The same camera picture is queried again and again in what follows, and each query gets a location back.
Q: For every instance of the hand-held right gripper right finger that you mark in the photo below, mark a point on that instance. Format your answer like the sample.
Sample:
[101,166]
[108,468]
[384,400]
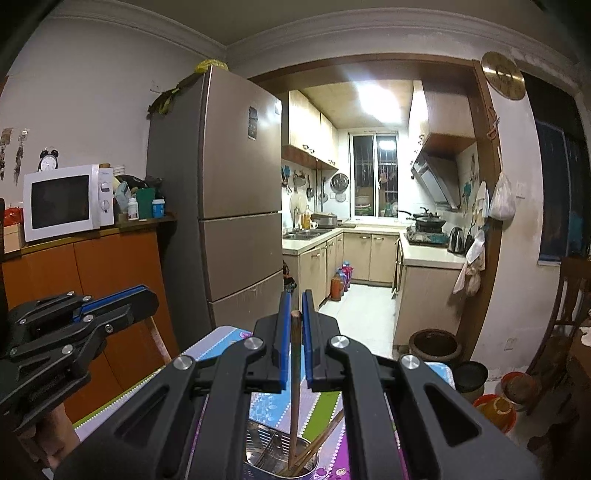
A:
[308,341]

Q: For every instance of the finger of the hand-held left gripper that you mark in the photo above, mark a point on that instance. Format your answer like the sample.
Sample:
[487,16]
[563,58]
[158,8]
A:
[111,297]
[129,311]

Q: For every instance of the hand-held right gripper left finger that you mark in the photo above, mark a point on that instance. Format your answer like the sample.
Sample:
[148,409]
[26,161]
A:
[284,337]

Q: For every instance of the brown wooden chopstick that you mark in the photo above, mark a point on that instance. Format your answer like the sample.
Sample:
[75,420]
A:
[293,415]

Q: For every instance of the set of wooden chopsticks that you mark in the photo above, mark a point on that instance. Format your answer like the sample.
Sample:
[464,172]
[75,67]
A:
[318,443]

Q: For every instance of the perforated metal utensil holder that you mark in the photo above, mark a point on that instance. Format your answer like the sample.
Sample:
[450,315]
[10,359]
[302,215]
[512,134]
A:
[268,450]

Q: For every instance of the person's left hand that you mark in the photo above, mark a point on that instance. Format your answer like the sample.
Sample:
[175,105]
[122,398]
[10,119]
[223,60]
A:
[57,434]

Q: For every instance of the orange wooden cabinet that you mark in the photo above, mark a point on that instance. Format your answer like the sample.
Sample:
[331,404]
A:
[111,272]

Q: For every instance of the orange oil bottle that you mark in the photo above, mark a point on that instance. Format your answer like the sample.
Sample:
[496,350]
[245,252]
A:
[337,287]

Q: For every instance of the floral striped tablecloth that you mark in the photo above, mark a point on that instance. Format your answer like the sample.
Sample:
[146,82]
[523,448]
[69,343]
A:
[272,406]

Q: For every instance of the red bottle blue cap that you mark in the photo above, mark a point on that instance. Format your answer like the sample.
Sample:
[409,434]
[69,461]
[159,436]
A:
[347,276]

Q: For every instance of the white bottle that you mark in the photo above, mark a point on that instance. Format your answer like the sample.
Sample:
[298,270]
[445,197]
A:
[133,209]

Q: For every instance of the blue cup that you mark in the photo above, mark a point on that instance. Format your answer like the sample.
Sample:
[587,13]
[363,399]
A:
[159,209]

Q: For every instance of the green box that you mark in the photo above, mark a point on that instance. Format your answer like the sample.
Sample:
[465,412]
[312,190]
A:
[145,202]

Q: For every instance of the lower kitchen cabinets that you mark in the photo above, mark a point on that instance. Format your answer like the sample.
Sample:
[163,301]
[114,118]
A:
[369,258]

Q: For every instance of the kitchen cabinets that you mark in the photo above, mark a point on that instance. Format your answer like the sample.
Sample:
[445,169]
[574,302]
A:
[369,258]
[309,129]

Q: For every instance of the steel kitchen sink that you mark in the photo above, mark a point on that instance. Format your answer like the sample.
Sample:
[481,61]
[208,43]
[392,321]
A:
[302,235]

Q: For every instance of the white microwave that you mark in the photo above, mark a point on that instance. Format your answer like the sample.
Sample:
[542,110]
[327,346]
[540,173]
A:
[60,203]

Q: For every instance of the beige box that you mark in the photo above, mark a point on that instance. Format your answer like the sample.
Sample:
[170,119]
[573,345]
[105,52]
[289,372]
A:
[13,237]

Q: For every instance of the dark ceramic pot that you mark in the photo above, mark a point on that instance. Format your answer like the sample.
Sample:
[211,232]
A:
[434,346]

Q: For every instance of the black alarm clock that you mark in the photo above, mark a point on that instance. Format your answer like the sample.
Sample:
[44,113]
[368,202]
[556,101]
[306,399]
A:
[48,160]

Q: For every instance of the gas stove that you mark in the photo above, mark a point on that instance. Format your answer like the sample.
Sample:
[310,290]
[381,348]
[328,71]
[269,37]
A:
[427,237]

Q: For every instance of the grey refrigerator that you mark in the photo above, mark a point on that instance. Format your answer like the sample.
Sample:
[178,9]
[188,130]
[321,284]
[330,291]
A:
[231,184]

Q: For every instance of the hanging round strainer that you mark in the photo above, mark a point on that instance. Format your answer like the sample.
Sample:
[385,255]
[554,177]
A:
[338,182]

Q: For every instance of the black bucket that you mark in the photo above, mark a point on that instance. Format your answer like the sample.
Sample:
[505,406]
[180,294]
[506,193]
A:
[471,381]

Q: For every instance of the black wok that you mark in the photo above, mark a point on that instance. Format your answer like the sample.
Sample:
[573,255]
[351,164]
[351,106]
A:
[427,220]

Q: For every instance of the kitchen window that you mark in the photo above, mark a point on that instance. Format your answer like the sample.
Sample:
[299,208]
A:
[374,175]

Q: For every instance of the steel kettle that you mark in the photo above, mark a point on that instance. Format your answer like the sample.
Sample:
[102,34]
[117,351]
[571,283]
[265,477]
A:
[456,240]

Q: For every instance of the hanging white cloth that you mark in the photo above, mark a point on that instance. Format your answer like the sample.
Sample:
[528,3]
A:
[473,263]

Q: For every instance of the orange basin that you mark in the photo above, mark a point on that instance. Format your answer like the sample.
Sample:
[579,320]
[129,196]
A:
[496,410]

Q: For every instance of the steel range hood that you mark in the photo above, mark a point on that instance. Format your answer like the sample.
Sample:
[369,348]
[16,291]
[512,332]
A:
[436,182]

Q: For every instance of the green leafy bundle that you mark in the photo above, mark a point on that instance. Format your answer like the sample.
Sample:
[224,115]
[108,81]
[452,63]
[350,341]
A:
[168,97]

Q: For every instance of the upper kitchen cabinets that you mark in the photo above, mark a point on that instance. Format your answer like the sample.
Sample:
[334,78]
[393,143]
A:
[309,129]

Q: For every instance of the white plastic bag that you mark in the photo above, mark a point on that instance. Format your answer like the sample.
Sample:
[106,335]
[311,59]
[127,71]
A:
[502,198]

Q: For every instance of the kitchen ceiling light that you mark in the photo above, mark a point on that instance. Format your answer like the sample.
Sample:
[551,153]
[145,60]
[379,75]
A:
[378,101]

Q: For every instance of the yellow bag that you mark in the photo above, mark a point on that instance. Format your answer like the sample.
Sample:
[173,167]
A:
[210,66]

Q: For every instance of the dark wooden chair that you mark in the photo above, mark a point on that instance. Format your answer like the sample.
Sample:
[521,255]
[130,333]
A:
[563,323]

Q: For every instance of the dark wooden table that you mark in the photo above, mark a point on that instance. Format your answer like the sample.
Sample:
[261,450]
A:
[582,364]

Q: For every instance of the dark barred window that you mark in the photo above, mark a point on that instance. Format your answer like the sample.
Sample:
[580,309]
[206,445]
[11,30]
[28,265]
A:
[563,184]

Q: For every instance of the gold wall clock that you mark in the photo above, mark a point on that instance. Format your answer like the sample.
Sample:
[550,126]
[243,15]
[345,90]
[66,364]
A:
[503,75]

